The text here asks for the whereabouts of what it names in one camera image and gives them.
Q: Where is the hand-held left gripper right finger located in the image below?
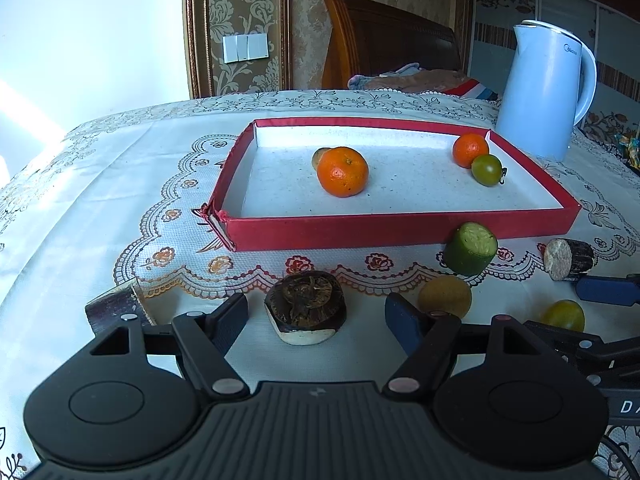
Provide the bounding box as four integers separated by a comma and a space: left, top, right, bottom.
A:
384, 292, 550, 401

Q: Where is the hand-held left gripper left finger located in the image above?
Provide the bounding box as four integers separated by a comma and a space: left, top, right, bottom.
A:
85, 292, 251, 402

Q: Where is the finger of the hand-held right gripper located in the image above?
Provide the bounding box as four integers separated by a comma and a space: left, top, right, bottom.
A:
574, 273, 640, 307
524, 320, 608, 361

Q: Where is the yellowish green tomato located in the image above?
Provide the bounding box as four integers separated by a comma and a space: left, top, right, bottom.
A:
541, 299, 586, 333

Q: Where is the dark sugarcane piece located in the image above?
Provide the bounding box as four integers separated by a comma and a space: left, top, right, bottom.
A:
85, 282, 157, 337
544, 238, 596, 282

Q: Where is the dark water chestnut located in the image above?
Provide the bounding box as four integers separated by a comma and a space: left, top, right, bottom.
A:
264, 270, 347, 346

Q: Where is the green cucumber piece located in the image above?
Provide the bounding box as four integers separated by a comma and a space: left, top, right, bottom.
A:
444, 222, 498, 277

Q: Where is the red cardboard tray box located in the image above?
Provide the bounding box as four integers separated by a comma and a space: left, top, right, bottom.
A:
200, 117, 582, 253

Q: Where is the large tangerine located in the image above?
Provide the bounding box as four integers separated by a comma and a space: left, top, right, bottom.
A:
316, 146, 370, 198

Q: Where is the small tangerine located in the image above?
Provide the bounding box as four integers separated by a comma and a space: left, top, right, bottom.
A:
452, 132, 490, 169

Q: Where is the white electric kettle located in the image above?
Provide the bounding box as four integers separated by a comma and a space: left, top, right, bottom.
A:
494, 20, 598, 162

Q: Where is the striped pillow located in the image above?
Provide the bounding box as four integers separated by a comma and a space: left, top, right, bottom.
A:
440, 77, 501, 102

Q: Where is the pink crumpled blanket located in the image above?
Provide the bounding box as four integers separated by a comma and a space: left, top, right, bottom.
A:
347, 62, 473, 93

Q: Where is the wooden bed headboard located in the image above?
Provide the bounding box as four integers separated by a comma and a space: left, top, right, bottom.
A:
320, 0, 463, 91

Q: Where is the gold framed wallpaper panel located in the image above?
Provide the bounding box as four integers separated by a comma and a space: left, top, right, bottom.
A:
182, 0, 293, 98

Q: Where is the white wall light switch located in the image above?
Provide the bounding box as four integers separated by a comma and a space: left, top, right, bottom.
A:
222, 32, 270, 63

